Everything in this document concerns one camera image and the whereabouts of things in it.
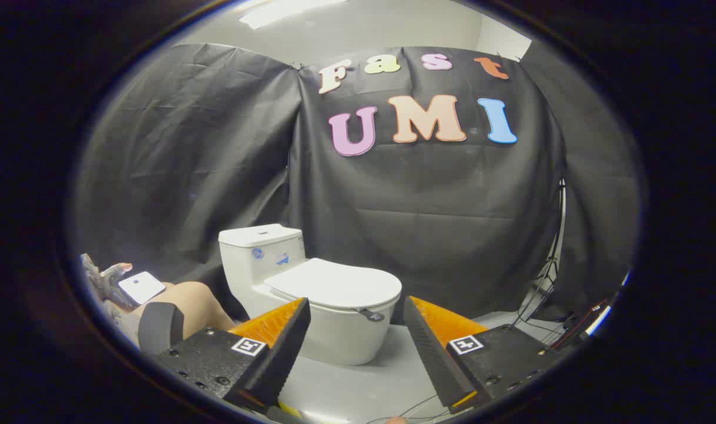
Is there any tangle of floor cables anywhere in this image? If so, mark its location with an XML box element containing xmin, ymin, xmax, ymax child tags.
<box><xmin>511</xmin><ymin>259</ymin><xmax>609</xmax><ymax>351</ymax></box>

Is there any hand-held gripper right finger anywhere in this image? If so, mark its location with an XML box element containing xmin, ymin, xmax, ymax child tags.
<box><xmin>403</xmin><ymin>296</ymin><xmax>562</xmax><ymax>415</ymax></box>

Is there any white smartphone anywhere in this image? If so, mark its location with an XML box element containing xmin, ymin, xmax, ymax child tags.
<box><xmin>118</xmin><ymin>271</ymin><xmax>167</xmax><ymax>306</ymax></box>

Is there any white toilet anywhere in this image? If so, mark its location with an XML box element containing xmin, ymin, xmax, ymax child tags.
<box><xmin>218</xmin><ymin>223</ymin><xmax>403</xmax><ymax>366</ymax></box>

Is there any black padded armrest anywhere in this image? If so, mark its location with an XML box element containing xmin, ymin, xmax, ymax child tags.
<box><xmin>137</xmin><ymin>302</ymin><xmax>185</xmax><ymax>355</ymax></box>

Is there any white toilet lid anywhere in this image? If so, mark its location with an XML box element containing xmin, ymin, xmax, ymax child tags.
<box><xmin>263</xmin><ymin>257</ymin><xmax>403</xmax><ymax>310</ymax></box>

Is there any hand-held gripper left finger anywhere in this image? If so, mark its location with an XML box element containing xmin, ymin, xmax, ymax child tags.
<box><xmin>151</xmin><ymin>297</ymin><xmax>312</xmax><ymax>422</ymax></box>

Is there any black backdrop cloth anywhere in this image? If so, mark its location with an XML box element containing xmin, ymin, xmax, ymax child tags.
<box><xmin>72</xmin><ymin>42</ymin><xmax>642</xmax><ymax>326</ymax></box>

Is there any ceiling light panel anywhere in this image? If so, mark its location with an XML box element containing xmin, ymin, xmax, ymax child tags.
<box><xmin>238</xmin><ymin>0</ymin><xmax>349</xmax><ymax>30</ymax></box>

